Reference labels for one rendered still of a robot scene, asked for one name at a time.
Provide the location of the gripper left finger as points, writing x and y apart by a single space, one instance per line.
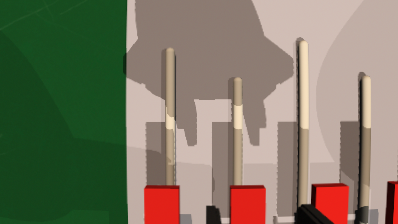
213 215

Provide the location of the beige flexible cable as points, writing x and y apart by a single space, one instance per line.
237 131

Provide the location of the beige thin line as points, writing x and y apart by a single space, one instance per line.
303 123

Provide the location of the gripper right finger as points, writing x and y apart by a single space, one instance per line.
308 214

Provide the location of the red lever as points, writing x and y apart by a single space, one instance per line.
247 204
392 203
331 200
162 204

